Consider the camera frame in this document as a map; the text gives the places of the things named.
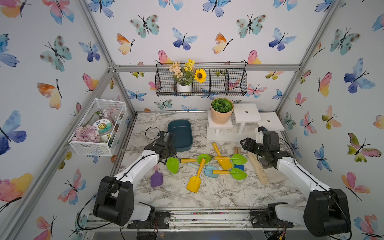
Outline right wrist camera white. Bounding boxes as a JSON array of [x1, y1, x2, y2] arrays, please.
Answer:
[[255, 127, 268, 144]]

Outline pink artificial flowers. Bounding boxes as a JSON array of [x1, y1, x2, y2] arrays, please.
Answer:
[[72, 125, 101, 143]]

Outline light blue shovel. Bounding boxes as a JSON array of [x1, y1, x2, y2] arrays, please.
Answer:
[[187, 163, 219, 178]]

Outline purple shovel pink handle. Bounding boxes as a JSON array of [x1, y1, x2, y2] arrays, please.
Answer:
[[150, 165, 164, 188]]

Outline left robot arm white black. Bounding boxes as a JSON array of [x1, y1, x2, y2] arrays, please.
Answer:
[[93, 131, 176, 226]]

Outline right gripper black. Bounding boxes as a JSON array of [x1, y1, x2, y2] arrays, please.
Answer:
[[239, 137, 269, 159]]

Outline white tiered stand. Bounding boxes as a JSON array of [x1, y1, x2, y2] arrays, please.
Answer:
[[207, 104, 285, 143]]

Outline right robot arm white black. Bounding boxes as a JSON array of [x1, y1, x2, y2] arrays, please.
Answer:
[[240, 131, 352, 239]]

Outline white wire basket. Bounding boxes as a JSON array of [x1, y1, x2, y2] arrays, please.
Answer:
[[69, 99, 128, 157]]

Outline dark teal storage box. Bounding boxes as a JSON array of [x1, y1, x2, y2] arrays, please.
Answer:
[[168, 120, 193, 153]]

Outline terracotta pot green plant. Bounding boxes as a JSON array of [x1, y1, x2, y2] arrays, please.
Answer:
[[211, 98, 234, 125]]

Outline aluminium front rail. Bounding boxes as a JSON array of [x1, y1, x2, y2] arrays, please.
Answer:
[[83, 209, 337, 232]]

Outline round green tin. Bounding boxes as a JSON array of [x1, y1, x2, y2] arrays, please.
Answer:
[[93, 119, 113, 135]]

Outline yellow square scoop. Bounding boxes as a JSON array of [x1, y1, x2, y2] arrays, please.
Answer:
[[213, 143, 234, 171]]

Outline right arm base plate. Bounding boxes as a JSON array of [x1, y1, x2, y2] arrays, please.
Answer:
[[250, 210, 294, 229]]

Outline white pot with flowers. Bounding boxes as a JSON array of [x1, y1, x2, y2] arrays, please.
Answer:
[[169, 59, 208, 93]]

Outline black wire wall basket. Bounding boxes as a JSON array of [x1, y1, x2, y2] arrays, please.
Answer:
[[155, 62, 248, 99]]

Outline green shovel yellow handle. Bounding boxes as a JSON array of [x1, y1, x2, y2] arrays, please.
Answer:
[[166, 157, 179, 174]]

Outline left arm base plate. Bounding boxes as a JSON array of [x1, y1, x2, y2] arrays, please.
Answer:
[[127, 211, 171, 230]]

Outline yellow shovel orange handle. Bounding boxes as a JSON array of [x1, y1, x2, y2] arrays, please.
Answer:
[[187, 158, 206, 193]]

